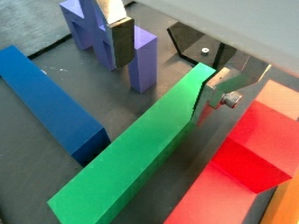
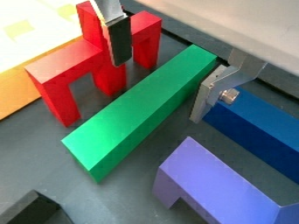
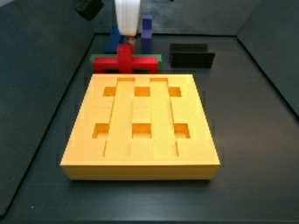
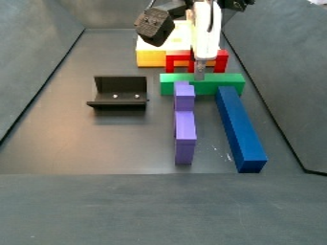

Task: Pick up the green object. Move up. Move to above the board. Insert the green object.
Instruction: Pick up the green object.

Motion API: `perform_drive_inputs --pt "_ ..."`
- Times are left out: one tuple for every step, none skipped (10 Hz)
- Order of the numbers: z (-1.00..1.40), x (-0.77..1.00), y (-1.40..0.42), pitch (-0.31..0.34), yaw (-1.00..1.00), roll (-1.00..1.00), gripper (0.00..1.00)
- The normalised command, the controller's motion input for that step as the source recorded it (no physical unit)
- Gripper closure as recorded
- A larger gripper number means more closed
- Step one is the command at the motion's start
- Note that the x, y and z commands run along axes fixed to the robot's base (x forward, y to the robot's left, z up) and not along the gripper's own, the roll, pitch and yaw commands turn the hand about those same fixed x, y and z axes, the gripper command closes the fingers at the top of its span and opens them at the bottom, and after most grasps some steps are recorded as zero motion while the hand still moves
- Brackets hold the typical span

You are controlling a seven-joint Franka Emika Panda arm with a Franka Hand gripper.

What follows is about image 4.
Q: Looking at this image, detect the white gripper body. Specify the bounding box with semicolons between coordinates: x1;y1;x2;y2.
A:
192;0;223;60

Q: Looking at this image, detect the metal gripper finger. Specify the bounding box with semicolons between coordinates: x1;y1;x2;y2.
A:
194;60;206;80

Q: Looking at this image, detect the green rectangular block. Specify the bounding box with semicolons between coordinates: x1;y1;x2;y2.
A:
160;73;246;96

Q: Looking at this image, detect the yellow slotted board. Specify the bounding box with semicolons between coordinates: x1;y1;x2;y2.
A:
135;20;220;67

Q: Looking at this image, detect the red cross-shaped block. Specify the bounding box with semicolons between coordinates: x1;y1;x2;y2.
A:
164;50;228;73

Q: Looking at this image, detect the purple stepped block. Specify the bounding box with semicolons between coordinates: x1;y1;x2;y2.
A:
174;81;196;165

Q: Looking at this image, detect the dark blue long block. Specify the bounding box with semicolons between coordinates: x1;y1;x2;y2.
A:
216;86;268;173

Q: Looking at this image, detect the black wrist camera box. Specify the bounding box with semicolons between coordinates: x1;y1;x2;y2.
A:
134;8;175;47

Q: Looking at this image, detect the black angled bracket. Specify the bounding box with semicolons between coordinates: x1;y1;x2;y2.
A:
87;76;148;108

